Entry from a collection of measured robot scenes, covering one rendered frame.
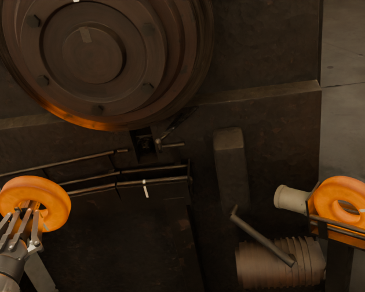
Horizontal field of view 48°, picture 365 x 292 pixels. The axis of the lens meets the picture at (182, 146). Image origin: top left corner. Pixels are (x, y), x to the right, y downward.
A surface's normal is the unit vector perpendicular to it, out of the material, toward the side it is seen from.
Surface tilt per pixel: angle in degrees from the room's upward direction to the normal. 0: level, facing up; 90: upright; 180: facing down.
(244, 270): 50
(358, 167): 0
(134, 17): 90
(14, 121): 0
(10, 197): 93
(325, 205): 90
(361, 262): 0
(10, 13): 90
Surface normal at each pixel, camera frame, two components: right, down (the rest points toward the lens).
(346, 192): -0.66, 0.53
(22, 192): -0.02, 0.63
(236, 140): -0.16, -0.80
